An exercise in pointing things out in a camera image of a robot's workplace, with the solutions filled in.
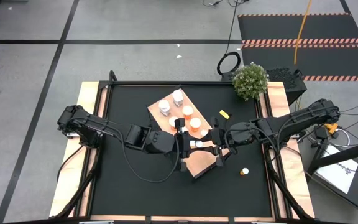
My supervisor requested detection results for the wooden sorting board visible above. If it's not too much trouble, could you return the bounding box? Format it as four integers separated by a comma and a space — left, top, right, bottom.
147, 88, 233, 180

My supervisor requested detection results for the yellow cable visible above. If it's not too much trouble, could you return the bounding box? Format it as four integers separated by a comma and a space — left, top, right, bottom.
293, 0, 340, 135

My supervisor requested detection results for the black cable loop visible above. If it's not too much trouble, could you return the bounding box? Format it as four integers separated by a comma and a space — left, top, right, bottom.
216, 0, 242, 76

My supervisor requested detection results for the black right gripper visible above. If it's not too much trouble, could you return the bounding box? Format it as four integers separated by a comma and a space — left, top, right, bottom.
191, 116, 229, 167

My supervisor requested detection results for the black perforated box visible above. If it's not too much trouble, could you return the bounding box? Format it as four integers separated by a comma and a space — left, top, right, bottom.
265, 67, 308, 106

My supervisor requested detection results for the potted green plant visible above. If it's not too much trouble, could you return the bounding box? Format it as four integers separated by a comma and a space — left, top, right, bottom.
231, 62, 269, 102

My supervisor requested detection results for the black table frame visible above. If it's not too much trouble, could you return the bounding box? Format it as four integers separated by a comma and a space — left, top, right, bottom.
50, 70, 316, 224

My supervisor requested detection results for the large amber pill bottle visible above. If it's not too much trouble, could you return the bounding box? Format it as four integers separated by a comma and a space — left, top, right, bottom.
168, 116, 179, 131
189, 117, 202, 133
181, 105, 195, 121

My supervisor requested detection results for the white labelled medicine bottle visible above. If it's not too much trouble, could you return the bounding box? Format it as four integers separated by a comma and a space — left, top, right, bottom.
158, 99, 172, 117
172, 89, 185, 108

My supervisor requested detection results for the black floor cable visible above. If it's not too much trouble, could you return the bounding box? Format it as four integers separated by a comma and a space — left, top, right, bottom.
202, 0, 250, 9

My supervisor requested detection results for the black hazard striped ramp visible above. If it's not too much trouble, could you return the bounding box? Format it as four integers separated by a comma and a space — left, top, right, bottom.
241, 43, 358, 82
237, 12, 358, 44

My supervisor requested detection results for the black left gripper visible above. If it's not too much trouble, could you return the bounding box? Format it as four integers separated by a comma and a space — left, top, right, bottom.
173, 118, 200, 172

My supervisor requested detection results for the white paper sheet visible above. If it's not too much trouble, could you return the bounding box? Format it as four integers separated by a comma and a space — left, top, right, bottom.
315, 144, 358, 195

